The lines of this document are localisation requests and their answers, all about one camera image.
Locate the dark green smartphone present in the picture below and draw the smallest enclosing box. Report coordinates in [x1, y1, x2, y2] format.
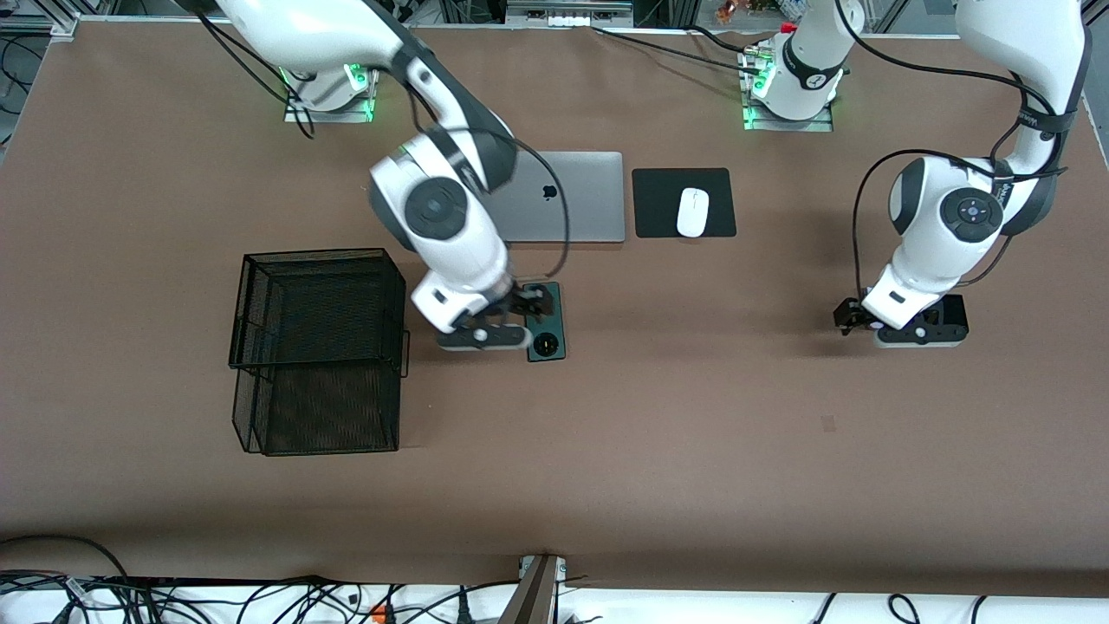
[526, 282, 567, 363]

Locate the silver closed laptop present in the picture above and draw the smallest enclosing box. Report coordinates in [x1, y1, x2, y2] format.
[498, 152, 626, 244]

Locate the black mouse pad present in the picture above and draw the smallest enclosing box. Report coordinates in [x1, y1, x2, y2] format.
[632, 167, 737, 239]

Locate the white computer mouse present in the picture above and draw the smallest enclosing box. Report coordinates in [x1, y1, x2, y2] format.
[676, 187, 710, 238]

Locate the white power strip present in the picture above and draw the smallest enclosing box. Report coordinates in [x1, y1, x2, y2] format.
[507, 0, 633, 27]

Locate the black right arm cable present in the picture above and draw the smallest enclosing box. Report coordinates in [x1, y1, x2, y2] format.
[195, 13, 571, 280]

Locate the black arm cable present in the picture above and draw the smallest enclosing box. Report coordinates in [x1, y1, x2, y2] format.
[836, 0, 1062, 304]
[195, 13, 571, 280]

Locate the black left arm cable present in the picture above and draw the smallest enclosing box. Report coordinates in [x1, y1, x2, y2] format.
[836, 0, 1062, 304]

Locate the black wire mesh basket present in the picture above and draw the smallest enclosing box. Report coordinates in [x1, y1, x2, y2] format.
[228, 247, 411, 456]

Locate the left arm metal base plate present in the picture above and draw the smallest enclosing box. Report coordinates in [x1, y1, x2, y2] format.
[743, 100, 834, 133]

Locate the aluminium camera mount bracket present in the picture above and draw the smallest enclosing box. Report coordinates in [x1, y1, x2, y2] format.
[498, 555, 568, 624]

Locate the black cable on table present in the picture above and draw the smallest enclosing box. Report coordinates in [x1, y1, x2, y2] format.
[592, 24, 763, 72]

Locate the black cable loop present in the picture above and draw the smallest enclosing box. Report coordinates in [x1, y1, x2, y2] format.
[0, 535, 131, 583]

